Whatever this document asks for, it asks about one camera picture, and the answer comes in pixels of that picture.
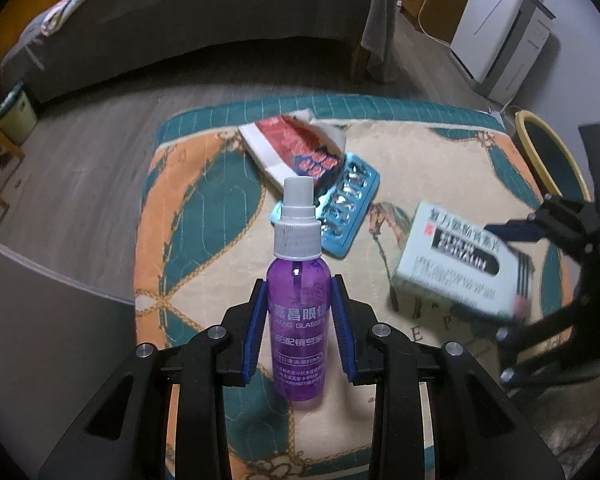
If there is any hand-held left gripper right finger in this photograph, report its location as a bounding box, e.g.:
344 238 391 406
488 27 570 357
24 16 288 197
330 275 566 480

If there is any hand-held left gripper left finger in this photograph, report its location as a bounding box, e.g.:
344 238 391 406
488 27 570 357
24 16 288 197
37 277 271 480

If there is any white air purifier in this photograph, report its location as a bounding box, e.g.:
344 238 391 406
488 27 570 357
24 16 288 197
450 0 563 106

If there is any grey bed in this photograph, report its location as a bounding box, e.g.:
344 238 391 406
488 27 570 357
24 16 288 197
2 0 406 103

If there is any blue blister pack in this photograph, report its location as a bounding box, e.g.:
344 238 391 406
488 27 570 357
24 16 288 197
269 155 382 260

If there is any light grey panel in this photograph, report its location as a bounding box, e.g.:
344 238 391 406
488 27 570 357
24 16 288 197
0 232 137 461

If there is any white medicine box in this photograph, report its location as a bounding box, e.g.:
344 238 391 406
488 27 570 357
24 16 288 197
389 201 537 325

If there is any patterned quilted mat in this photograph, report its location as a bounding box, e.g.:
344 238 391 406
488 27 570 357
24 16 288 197
134 92 600 480

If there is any red and white snack packet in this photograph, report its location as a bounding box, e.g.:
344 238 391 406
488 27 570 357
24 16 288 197
237 109 348 192

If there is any cream cable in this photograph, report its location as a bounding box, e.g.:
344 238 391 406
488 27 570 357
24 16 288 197
417 0 453 46

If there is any purple spray bottle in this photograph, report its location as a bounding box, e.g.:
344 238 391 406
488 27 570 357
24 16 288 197
265 176 337 403

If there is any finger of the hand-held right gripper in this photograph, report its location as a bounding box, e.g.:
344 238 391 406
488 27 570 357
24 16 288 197
485 122 600 271
495 304 600 352

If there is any white bin with green rim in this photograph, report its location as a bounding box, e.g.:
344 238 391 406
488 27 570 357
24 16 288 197
0 82 38 145

